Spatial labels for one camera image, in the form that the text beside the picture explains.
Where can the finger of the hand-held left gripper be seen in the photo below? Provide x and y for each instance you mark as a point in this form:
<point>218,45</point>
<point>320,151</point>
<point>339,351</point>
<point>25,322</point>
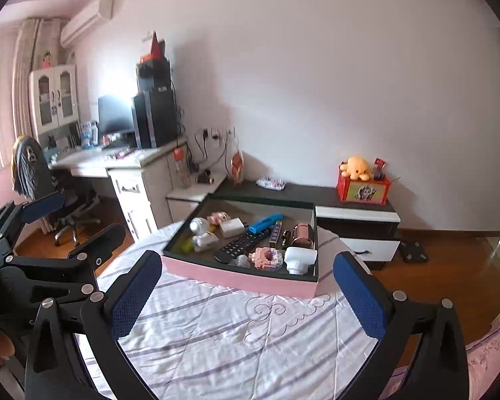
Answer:
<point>104,241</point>
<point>46,206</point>

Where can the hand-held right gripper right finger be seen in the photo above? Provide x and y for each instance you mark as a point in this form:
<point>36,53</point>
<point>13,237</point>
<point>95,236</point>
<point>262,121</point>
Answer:
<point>360,289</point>

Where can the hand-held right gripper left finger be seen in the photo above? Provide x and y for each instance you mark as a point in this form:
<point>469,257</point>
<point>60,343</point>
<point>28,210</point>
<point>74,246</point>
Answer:
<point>139,287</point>

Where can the yellow highlighter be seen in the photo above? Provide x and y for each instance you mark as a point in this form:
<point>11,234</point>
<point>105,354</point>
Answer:
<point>186,245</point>

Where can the white cup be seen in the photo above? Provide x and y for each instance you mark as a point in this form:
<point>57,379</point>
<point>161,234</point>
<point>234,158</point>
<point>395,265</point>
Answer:
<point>300,260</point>

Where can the rose gold jar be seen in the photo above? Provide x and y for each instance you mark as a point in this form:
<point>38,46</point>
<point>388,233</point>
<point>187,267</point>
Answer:
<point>303,236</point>

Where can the white astronaut figurine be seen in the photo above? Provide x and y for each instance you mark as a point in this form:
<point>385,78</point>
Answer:
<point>205,237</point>

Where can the pink donut block toy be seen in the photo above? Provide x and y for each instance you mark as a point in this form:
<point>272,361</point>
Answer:
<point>266,259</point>

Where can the slim blue gold box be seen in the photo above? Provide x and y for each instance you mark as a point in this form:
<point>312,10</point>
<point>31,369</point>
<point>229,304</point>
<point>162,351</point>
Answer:
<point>276,233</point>

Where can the pink storage box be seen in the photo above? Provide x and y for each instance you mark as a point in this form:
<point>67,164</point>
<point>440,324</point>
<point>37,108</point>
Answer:
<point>241,285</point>

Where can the small pink block figure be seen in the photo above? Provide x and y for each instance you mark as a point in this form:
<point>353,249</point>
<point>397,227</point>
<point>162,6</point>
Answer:
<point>218,218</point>

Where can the small clear bottle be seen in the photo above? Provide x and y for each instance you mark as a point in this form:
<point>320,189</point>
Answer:
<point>241,261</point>

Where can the black remote control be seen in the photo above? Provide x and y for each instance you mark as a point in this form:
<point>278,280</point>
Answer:
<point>241,246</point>

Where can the white charger plug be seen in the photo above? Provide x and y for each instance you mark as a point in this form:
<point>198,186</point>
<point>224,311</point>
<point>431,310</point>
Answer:
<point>232,226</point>

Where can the black office chair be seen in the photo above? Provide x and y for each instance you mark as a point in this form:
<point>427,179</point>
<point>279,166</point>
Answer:
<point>73,208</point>

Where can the dark jacket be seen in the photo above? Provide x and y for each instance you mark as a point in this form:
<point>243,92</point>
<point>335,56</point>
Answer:
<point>29,166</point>

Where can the black bathroom scale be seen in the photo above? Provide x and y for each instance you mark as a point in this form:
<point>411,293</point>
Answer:
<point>413,251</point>

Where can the white desk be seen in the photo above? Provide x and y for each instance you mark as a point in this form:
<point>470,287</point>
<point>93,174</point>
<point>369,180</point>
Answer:
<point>141,187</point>

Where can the low black white cabinet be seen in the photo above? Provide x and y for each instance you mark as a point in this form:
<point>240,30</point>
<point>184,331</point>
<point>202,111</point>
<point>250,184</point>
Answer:
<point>350,216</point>

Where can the blue product box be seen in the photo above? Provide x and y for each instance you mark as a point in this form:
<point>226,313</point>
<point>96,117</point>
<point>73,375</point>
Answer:
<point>88,135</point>

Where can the striped white bedsheet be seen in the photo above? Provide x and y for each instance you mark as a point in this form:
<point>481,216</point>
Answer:
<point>216,341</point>

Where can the red printed box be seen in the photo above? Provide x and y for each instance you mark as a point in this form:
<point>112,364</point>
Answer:
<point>362,193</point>

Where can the clear bottle with red cap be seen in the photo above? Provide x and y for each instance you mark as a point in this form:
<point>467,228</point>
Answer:
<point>182,171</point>

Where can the white glass door cabinet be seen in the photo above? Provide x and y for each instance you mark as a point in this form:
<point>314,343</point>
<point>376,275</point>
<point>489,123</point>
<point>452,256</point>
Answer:
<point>54,100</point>

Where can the black computer monitor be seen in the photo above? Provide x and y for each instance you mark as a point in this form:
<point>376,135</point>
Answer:
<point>114,114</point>

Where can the small black cylinder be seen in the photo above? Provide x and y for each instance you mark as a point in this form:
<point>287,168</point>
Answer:
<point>205,176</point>

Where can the yellow octopus plush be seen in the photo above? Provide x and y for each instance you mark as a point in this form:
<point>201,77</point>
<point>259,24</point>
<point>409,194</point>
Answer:
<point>356,166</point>

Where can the small red card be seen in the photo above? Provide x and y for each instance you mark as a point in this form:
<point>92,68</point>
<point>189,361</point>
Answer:
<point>379,166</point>

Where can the beige curtain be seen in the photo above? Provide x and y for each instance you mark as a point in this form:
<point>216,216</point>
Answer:
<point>29,75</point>

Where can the black computer tower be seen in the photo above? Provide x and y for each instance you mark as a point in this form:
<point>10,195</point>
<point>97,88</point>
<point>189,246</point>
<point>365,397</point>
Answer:
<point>156,118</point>

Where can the flat printed packet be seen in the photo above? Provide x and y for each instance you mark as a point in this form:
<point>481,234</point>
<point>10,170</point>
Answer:
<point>271,183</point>

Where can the small doll figure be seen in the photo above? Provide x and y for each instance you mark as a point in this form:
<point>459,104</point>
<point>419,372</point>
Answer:
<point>46,59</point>

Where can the orange snack bag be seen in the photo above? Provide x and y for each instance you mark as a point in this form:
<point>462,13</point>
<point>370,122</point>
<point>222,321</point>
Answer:
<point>238,168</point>

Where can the pink pillow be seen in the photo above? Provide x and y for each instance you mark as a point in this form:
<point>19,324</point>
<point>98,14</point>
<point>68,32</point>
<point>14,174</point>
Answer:
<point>493,366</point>

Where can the black box with round dial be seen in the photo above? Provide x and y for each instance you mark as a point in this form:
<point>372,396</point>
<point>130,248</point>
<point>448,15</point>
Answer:
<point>154,75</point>

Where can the white air conditioner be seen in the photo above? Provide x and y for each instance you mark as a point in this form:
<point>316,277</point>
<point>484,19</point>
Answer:
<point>85,23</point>

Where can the red and white bag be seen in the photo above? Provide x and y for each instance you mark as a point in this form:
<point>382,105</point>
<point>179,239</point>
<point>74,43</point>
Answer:
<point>155,48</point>

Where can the wall power outlets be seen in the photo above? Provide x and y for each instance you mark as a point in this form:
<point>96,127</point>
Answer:
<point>218,133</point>

